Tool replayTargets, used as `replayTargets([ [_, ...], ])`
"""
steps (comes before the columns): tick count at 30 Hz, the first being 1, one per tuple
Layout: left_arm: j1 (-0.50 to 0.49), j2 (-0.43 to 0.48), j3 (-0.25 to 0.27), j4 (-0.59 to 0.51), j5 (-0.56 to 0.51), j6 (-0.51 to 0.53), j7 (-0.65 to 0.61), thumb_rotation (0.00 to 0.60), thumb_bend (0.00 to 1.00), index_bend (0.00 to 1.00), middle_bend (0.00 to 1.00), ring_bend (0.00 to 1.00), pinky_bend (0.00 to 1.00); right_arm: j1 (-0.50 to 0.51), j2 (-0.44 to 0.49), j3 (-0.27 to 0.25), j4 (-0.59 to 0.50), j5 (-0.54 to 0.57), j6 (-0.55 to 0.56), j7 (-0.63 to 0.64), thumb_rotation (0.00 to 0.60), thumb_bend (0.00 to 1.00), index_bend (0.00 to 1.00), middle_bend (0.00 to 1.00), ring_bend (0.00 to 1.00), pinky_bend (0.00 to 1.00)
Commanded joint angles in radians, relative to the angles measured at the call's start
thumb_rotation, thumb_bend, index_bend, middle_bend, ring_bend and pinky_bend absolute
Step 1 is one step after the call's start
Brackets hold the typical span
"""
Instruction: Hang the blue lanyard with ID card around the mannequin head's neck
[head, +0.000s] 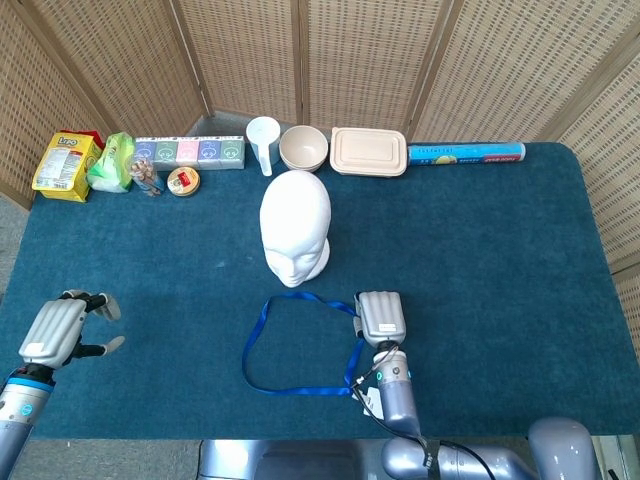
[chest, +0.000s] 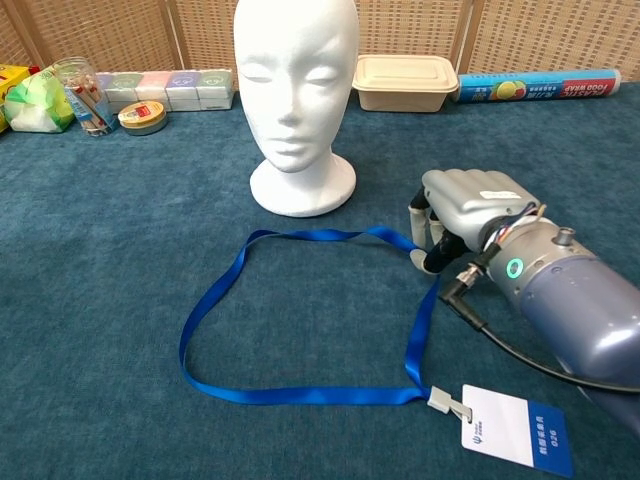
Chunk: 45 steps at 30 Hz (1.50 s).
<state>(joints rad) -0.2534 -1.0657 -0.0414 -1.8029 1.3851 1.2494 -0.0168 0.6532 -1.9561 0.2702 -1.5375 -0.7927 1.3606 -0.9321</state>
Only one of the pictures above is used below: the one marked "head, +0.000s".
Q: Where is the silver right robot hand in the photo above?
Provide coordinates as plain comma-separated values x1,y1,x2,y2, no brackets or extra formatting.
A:
352,291,409,349

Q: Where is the white foam mannequin head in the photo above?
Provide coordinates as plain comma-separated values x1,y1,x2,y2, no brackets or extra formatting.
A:
258,169,333,289

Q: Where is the blue tissue pack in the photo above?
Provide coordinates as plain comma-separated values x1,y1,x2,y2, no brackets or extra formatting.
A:
133,136,158,164

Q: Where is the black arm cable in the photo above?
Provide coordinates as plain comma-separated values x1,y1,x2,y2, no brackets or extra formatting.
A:
349,372,496,480

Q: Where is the yellow snack box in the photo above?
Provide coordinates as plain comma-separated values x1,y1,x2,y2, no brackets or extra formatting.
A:
31,131,104,204

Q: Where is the blue lanyard with badge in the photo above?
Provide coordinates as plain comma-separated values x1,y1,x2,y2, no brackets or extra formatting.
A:
241,292,386,421

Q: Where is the blue plastic food wrap roll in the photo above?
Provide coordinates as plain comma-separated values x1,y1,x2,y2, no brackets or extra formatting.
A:
407,141,527,168

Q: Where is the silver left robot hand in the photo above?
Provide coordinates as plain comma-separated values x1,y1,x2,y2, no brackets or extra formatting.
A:
18,289,126,371

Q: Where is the green white plastic bag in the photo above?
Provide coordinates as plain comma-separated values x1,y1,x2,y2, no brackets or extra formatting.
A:
86,131,136,194

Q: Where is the beige lidded lunch box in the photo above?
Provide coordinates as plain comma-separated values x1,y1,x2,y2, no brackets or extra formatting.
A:
329,126,408,178

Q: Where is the pink tissue pack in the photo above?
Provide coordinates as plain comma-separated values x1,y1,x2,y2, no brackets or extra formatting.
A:
176,136,201,169

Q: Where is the white plastic measuring cup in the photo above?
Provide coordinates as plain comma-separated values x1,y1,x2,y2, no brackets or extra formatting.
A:
245,116,282,177

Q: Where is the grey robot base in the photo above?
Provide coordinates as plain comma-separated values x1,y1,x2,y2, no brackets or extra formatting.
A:
198,438,386,480

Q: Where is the round tin with red label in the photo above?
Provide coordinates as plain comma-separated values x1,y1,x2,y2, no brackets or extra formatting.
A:
166,166,202,198

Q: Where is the blue carpet table cover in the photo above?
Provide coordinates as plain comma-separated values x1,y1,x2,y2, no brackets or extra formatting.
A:
0,142,640,442

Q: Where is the red snack bag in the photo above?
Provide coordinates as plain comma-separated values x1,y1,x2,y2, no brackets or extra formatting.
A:
74,129,107,151

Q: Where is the clear jar with sticks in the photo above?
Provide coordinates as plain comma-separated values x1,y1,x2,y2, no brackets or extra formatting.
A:
128,154,165,198

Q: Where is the purple tissue pack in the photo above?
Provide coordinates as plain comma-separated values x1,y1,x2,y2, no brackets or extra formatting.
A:
198,135,223,171

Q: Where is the beige bowl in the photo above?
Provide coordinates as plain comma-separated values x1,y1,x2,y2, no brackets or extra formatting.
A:
278,124,330,174

